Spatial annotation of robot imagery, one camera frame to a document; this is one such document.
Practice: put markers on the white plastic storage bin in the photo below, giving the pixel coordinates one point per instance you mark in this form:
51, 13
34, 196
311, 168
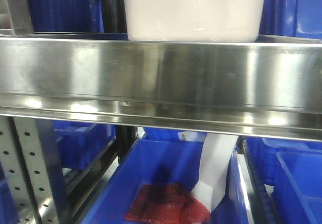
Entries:
193, 20

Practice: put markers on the blue bin lower centre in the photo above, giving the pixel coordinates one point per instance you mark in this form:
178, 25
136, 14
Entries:
164, 162

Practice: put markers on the blue bin lower left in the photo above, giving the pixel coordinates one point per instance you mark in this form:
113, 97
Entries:
80, 142

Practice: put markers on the stainless steel shelf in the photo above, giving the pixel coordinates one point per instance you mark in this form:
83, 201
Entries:
270, 87

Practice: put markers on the blue bin upper left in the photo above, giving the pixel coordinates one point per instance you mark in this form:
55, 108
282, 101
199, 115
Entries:
68, 16

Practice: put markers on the blue bin upper right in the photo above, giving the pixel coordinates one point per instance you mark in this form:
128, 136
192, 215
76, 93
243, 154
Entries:
295, 18

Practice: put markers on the white paper package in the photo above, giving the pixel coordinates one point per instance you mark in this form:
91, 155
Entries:
203, 172

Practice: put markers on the perforated metal shelf post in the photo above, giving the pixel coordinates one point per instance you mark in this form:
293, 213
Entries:
31, 163

